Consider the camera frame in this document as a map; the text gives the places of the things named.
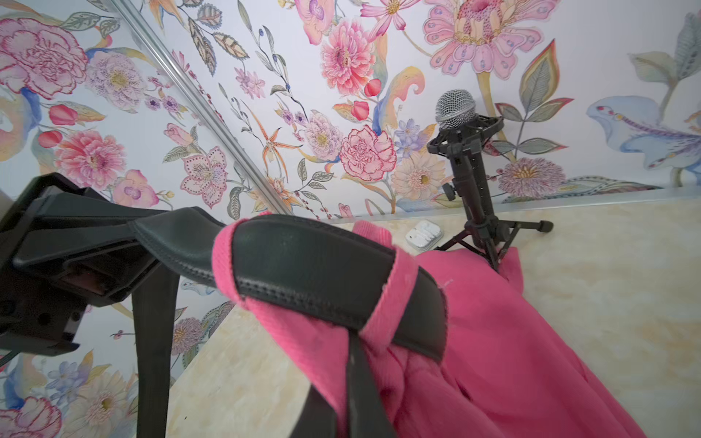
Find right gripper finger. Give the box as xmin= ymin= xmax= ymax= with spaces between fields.
xmin=0 ymin=172 xmax=182 ymax=438

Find pink trousers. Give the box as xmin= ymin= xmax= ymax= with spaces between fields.
xmin=214 ymin=221 xmax=644 ymax=437

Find small white case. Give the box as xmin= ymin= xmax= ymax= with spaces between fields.
xmin=405 ymin=220 xmax=444 ymax=253

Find black microphone on tripod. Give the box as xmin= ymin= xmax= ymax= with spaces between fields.
xmin=427 ymin=89 xmax=554 ymax=270

